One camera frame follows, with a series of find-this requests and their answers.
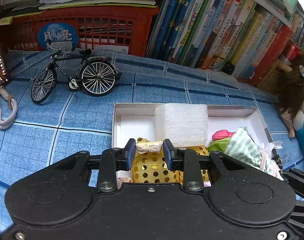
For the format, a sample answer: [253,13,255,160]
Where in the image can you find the beige plush piece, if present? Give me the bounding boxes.
[136,141,163,154]

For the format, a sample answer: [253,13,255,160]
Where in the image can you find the gold sequin bow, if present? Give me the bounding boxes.
[131,138,211,184]

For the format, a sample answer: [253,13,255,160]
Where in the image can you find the white foam block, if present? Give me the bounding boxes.
[154,103,208,147]

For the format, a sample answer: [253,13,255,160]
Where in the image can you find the pink towel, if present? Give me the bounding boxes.
[259,151,284,181]

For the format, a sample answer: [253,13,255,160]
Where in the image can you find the green scrunchie with pink bow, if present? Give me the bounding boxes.
[207,129,234,153]

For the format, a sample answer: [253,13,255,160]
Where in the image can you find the white paper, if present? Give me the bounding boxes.
[258,141,283,153]

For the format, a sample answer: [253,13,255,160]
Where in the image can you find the green striped cloth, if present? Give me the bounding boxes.
[224,127,268,172]

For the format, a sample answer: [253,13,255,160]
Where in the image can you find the purple fluffy heart plush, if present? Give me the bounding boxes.
[116,171,134,189]

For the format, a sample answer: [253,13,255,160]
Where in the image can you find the white cardboard box tray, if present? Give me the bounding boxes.
[112,103,281,186]

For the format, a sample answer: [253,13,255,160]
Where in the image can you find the miniature black bicycle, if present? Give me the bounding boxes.
[31,45,122,103]

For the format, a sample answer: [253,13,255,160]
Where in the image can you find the brown haired doll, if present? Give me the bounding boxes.
[277,54,304,139]

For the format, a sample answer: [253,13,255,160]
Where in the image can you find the red plastic crate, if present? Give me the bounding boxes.
[0,4,159,56]

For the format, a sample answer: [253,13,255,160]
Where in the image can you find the row of upright books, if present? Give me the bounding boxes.
[146,0,304,86]

